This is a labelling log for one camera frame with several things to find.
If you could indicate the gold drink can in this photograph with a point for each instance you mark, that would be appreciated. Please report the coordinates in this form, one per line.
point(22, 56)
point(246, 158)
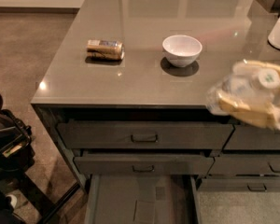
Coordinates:
point(106, 50)

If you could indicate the middle right grey drawer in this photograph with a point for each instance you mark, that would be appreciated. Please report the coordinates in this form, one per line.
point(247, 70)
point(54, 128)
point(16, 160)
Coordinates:
point(246, 165)

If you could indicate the top right grey drawer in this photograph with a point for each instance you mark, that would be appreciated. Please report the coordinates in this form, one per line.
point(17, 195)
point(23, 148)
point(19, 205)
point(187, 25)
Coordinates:
point(253, 138)

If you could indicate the bottom right grey drawer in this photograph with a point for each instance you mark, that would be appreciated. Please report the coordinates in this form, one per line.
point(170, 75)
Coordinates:
point(252, 184)

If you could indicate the grey cabinet with counter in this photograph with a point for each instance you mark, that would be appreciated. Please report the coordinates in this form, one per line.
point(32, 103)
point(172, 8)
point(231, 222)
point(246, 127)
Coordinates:
point(144, 86)

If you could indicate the top left grey drawer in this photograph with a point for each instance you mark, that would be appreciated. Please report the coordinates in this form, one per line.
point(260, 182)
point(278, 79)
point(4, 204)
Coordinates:
point(144, 134)

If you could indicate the grey drawer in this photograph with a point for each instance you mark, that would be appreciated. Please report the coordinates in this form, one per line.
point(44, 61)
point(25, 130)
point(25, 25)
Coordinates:
point(246, 165)
point(142, 164)
point(253, 138)
point(144, 134)
point(252, 184)

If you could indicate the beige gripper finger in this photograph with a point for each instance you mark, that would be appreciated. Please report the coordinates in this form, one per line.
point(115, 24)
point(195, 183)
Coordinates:
point(251, 65)
point(262, 116)

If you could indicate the middle left grey drawer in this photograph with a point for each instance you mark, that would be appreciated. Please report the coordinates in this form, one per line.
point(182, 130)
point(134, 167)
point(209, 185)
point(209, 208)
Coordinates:
point(142, 164)

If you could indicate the small clear plastic bottle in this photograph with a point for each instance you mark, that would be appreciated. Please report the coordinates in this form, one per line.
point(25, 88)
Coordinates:
point(254, 87)

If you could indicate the white bowl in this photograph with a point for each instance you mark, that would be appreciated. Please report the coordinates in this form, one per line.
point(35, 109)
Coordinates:
point(181, 50)

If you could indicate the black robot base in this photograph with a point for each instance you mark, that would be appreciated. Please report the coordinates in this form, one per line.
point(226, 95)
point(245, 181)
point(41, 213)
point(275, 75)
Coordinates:
point(16, 157)

